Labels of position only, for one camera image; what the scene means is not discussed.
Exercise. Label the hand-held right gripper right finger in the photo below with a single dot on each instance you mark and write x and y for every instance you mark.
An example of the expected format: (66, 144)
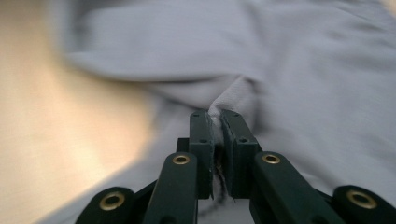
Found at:
(239, 149)

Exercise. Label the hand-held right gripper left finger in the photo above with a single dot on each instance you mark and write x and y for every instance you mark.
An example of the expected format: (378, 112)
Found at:
(201, 149)

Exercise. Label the grey pants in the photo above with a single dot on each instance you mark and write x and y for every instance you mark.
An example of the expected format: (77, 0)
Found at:
(280, 62)

